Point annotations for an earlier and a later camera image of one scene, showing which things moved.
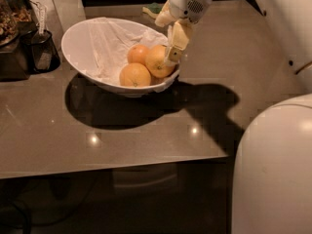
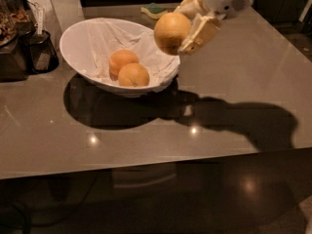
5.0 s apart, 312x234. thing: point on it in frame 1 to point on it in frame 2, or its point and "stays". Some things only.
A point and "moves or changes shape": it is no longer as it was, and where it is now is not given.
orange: (136, 75) stays
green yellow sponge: (153, 9) stays
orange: (137, 54) to (119, 58)
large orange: (156, 63) moves or changes shape
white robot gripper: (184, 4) to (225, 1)
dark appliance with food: (17, 20) stays
